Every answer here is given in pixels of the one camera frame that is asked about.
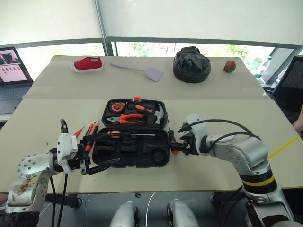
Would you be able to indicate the grey laptop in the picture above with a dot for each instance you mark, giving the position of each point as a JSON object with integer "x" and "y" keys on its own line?
{"x": 11, "y": 71}

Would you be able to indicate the orange black screwdriver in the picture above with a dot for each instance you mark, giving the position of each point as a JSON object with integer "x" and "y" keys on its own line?
{"x": 117, "y": 134}

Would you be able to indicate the silver rounded robot leg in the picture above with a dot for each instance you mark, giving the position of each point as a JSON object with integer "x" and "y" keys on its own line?
{"x": 181, "y": 214}
{"x": 125, "y": 216}

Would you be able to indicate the black mesh office chair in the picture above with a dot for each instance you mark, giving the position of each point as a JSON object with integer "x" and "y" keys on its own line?
{"x": 292, "y": 82}

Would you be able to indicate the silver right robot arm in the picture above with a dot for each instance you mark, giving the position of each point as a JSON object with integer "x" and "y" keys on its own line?
{"x": 246, "y": 151}

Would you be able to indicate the red white shoe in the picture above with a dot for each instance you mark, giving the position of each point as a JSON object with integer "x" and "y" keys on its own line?
{"x": 88, "y": 64}

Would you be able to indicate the grey window post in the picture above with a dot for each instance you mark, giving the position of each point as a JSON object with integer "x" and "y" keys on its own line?
{"x": 107, "y": 46}

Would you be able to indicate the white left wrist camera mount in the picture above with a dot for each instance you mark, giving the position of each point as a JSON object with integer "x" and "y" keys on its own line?
{"x": 64, "y": 146}

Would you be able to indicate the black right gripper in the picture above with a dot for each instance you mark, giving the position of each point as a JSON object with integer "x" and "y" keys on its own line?
{"x": 191, "y": 146}

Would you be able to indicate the orange black tape measure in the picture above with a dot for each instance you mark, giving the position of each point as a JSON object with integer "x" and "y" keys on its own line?
{"x": 117, "y": 107}

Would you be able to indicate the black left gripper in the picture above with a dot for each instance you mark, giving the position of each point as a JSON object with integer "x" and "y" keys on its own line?
{"x": 82, "y": 154}

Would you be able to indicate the orange black claw hammer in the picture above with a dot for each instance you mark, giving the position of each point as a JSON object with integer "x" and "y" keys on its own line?
{"x": 143, "y": 109}

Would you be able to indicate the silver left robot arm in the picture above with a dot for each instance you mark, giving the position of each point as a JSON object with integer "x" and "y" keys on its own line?
{"x": 33, "y": 164}

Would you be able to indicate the black round bag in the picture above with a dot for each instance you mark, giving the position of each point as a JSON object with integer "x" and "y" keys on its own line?
{"x": 191, "y": 68}

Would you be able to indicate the white roller blind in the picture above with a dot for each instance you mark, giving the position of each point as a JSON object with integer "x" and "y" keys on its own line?
{"x": 201, "y": 19}
{"x": 47, "y": 19}

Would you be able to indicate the lilac plastic spatula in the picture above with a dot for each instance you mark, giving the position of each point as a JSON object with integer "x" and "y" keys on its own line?
{"x": 154, "y": 74}

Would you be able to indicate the small orange precision screwdriver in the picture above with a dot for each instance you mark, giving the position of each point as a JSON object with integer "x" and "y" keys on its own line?
{"x": 79, "y": 130}

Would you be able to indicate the clear plastic water bottle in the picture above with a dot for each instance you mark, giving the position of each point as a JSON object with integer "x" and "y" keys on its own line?
{"x": 262, "y": 68}

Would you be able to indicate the person bare hand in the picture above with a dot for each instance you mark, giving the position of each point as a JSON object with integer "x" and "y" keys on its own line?
{"x": 298, "y": 128}

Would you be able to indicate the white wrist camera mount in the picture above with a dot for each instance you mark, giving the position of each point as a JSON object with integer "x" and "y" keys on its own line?
{"x": 198, "y": 127}
{"x": 64, "y": 146}

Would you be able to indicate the black plastic tool case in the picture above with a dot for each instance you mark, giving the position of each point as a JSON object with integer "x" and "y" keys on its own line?
{"x": 142, "y": 151}

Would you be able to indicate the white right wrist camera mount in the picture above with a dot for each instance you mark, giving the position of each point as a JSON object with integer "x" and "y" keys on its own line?
{"x": 198, "y": 127}

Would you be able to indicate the red green toy fruit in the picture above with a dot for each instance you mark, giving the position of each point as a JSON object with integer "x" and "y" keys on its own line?
{"x": 229, "y": 66}

